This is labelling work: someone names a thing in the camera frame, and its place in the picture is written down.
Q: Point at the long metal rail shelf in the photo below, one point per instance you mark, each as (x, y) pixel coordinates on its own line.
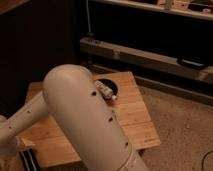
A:
(145, 59)

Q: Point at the upper wooden shelf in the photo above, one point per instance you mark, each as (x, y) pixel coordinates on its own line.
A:
(156, 8)

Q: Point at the black handle on rail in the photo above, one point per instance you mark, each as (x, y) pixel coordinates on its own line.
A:
(192, 65)

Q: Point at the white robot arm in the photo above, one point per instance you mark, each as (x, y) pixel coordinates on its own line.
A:
(71, 97)

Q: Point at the wooden low table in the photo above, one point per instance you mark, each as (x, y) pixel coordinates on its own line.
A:
(53, 149)

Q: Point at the black bowl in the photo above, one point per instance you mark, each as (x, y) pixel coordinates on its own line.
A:
(115, 88)

